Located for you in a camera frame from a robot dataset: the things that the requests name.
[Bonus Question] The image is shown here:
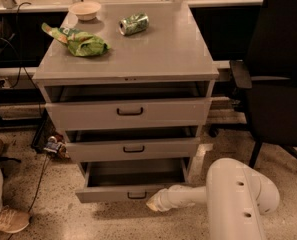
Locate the grey middle drawer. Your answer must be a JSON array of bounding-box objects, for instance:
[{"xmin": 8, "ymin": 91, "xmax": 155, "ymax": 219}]
[{"xmin": 66, "ymin": 137, "xmax": 199, "ymax": 162}]

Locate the small blue white toy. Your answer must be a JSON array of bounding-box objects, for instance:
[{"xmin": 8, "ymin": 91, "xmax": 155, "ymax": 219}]
[{"xmin": 44, "ymin": 136, "xmax": 66, "ymax": 158}]

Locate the grey metal drawer cabinet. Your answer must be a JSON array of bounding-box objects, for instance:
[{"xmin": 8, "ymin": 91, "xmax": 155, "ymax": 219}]
[{"xmin": 32, "ymin": 2, "xmax": 220, "ymax": 175}]

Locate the grey drawer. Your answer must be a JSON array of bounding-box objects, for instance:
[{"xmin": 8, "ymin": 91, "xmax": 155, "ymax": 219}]
[
  {"xmin": 76, "ymin": 158, "xmax": 188, "ymax": 203},
  {"xmin": 46, "ymin": 98, "xmax": 211, "ymax": 131},
  {"xmin": 66, "ymin": 137, "xmax": 199, "ymax": 162}
]

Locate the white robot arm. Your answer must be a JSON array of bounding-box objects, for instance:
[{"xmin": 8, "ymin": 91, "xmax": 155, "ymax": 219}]
[{"xmin": 147, "ymin": 158, "xmax": 280, "ymax": 240}]

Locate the grey top drawer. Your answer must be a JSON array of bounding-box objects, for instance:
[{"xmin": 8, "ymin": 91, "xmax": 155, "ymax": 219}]
[{"xmin": 46, "ymin": 98, "xmax": 211, "ymax": 131}]

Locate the black power cable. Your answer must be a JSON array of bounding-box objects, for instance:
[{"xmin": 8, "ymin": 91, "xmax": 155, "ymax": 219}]
[{"xmin": 0, "ymin": 2, "xmax": 44, "ymax": 118}]

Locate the beige paper bowl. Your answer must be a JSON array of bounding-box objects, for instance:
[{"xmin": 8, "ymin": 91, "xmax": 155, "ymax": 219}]
[{"xmin": 69, "ymin": 1, "xmax": 101, "ymax": 21}]

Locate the wall power outlet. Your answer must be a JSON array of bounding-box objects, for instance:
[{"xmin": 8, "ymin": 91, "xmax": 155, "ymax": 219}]
[{"xmin": 0, "ymin": 78, "xmax": 11, "ymax": 89}]

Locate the green chip bag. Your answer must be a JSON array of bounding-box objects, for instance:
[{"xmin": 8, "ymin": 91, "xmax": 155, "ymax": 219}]
[{"xmin": 41, "ymin": 23, "xmax": 110, "ymax": 57}]

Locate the grey bottom drawer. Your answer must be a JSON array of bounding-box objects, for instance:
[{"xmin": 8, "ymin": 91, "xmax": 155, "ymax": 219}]
[{"xmin": 76, "ymin": 158, "xmax": 188, "ymax": 203}]

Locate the black office chair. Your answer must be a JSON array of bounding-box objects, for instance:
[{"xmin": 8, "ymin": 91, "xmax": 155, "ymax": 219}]
[{"xmin": 208, "ymin": 0, "xmax": 297, "ymax": 175}]

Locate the black floor bin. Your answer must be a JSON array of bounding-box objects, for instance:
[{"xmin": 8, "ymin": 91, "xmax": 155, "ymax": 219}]
[{"xmin": 31, "ymin": 111, "xmax": 56, "ymax": 154}]

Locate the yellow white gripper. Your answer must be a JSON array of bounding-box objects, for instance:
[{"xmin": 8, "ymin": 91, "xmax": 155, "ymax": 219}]
[{"xmin": 146, "ymin": 195, "xmax": 161, "ymax": 212}]

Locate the green soda can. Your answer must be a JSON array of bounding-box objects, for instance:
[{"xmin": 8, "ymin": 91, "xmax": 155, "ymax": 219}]
[{"xmin": 119, "ymin": 13, "xmax": 149, "ymax": 36}]

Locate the tan sneaker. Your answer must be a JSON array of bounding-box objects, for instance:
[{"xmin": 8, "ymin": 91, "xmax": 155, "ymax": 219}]
[{"xmin": 0, "ymin": 206, "xmax": 31, "ymax": 234}]

